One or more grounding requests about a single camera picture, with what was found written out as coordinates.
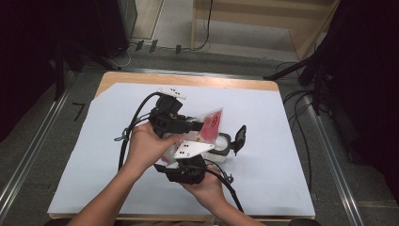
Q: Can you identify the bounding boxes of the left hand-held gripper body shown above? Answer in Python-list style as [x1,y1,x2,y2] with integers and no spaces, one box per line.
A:
[149,87,190,139]

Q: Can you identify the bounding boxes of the wooden table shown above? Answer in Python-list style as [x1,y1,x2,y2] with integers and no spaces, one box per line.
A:
[47,71,316,223]

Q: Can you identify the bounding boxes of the glass jar with black lid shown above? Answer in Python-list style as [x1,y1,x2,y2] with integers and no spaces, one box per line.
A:
[208,124,247,164]

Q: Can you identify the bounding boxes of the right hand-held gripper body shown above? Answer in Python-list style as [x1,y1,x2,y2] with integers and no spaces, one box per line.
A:
[165,140,216,186]

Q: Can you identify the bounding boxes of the right hand-held gripper cable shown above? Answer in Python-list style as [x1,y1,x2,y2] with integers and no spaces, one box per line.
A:
[203,158,246,214]

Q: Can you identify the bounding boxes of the black hanging cable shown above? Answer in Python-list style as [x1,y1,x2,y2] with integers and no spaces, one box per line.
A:
[190,0,215,52]

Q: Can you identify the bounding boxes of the white paper sheet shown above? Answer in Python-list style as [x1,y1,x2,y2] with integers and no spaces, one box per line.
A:
[47,82,315,218]

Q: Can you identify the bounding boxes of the person's right hand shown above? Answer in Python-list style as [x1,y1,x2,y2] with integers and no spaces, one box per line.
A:
[182,170,228,209]

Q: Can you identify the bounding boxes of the light wooden frame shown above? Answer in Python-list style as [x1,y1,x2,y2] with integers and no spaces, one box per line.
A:
[190,0,342,61]

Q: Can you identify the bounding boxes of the dark curtain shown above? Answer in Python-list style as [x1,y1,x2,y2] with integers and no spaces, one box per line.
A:
[0,0,99,143]
[326,0,399,205]

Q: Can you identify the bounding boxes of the hand-held gripper cable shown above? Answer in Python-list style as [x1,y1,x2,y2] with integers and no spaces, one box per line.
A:
[203,158,246,214]
[114,91,162,172]

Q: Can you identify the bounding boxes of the black stand with angled legs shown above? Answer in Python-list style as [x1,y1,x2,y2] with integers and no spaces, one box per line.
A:
[53,39,122,102]
[263,46,334,116]

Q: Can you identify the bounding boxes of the black floor cables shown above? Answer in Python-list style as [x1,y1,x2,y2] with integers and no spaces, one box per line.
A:
[276,60,318,193]

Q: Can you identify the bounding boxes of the black cabinet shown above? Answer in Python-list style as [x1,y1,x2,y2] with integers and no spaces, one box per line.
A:
[93,0,138,59]

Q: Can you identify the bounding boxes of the metal floor rail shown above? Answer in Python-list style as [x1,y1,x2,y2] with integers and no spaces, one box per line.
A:
[0,72,78,218]
[305,93,365,226]

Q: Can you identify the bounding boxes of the person's left hand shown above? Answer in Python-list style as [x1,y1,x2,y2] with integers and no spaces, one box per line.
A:
[125,121,183,177]

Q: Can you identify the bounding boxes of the white floor cable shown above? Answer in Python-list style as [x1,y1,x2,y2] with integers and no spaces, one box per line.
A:
[115,43,139,69]

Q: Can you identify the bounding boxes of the red and white refill pouch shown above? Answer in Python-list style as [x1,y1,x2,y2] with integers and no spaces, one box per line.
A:
[161,107,224,167]

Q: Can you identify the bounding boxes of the left hand-held gripper cable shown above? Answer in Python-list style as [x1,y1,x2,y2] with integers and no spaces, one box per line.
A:
[114,91,162,172]

